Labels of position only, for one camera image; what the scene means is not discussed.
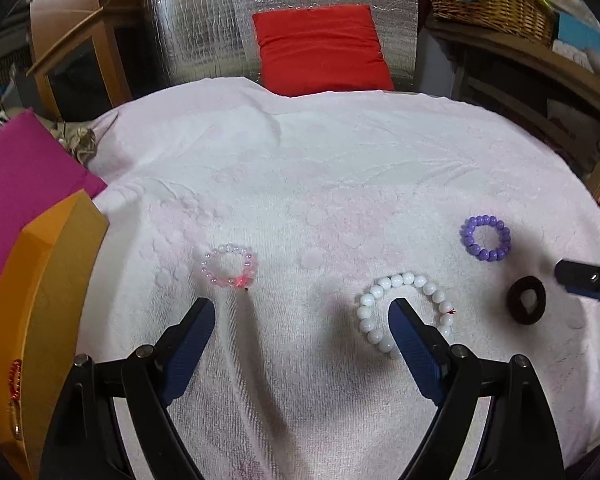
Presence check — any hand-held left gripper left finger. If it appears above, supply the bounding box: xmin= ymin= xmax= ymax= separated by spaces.
xmin=40 ymin=297 xmax=217 ymax=480

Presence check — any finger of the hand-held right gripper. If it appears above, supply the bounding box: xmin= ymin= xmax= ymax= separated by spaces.
xmin=554 ymin=258 xmax=600 ymax=307

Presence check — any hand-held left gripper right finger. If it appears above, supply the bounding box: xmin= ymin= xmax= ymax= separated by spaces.
xmin=387 ymin=297 xmax=566 ymax=480

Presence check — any white bead bracelet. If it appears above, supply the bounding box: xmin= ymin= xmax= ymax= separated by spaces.
xmin=357 ymin=272 xmax=456 ymax=361

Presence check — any black hair tie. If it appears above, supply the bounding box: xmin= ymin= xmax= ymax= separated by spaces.
xmin=506 ymin=276 xmax=548 ymax=325

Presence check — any clear pink bead bracelet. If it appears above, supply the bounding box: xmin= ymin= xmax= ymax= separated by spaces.
xmin=200 ymin=243 xmax=257 ymax=292

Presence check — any purple bead bracelet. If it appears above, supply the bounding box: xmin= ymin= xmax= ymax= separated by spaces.
xmin=461 ymin=215 xmax=512 ymax=263

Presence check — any orange cardboard box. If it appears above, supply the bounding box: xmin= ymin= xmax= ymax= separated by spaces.
xmin=0 ymin=189 xmax=111 ymax=480

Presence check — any red bead bracelet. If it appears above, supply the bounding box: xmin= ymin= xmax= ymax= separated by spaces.
xmin=6 ymin=359 xmax=24 ymax=401

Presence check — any white textured blanket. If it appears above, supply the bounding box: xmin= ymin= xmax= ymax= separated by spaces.
xmin=77 ymin=77 xmax=600 ymax=480

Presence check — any wooden bench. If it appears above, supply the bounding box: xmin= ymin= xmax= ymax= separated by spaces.
xmin=425 ymin=15 xmax=600 ymax=201

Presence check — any beige fringe tassel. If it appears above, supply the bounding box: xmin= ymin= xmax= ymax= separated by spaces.
xmin=55 ymin=120 xmax=122 ymax=167

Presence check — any light blue shoe box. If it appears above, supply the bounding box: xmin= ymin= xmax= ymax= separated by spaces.
xmin=557 ymin=12 xmax=600 ymax=58

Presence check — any wicker basket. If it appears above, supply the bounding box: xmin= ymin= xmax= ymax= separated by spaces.
xmin=422 ymin=0 xmax=556 ymax=48

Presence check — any red cushion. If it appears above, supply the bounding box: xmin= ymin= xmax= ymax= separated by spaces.
xmin=252 ymin=4 xmax=395 ymax=97

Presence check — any silver foil insulation sheet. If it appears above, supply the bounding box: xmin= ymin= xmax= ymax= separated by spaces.
xmin=141 ymin=0 xmax=421 ymax=93

